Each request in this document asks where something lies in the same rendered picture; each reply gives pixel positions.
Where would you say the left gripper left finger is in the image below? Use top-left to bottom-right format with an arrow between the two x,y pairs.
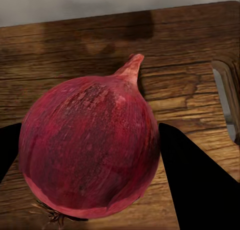
0,123 -> 22,183

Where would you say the vidalia onion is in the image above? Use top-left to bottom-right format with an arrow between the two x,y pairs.
18,54 -> 160,230

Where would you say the cutting board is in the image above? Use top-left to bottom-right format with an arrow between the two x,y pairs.
0,1 -> 240,230

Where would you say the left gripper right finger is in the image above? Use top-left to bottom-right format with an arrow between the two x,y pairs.
159,123 -> 240,230

